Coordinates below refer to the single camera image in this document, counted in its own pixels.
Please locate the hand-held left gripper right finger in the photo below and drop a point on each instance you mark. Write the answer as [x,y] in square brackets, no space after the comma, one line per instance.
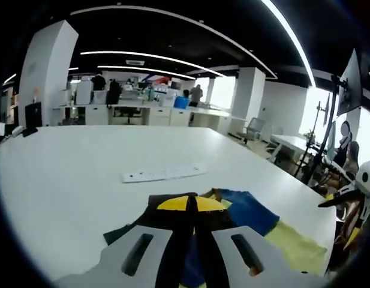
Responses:
[214,240]

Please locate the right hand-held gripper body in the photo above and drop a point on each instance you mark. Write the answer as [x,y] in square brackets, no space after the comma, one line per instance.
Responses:
[367,177]

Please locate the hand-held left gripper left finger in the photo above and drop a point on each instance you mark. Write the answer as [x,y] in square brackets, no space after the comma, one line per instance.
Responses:
[169,240]

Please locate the yellow garment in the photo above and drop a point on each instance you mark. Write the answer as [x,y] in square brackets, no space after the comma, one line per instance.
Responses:
[250,210]

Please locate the white table socket strip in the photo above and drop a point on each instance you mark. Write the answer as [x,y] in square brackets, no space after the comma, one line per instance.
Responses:
[160,174]

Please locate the white desk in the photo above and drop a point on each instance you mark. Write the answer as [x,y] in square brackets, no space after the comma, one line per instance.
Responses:
[288,139]

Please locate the white office chair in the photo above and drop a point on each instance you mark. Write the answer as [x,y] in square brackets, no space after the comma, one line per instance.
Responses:
[253,126]

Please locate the white pillar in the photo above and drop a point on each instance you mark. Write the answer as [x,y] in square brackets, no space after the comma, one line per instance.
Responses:
[247,93]
[46,66]

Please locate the blue container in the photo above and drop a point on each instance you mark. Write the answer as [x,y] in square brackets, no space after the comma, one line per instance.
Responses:
[181,102]

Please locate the black backpack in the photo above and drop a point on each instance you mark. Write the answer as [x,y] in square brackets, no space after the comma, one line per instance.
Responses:
[113,93]

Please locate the white boxy machine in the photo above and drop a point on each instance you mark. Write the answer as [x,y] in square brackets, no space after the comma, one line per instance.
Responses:
[84,93]

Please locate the black desktop monitor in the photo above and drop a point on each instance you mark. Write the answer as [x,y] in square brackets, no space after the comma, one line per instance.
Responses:
[33,115]

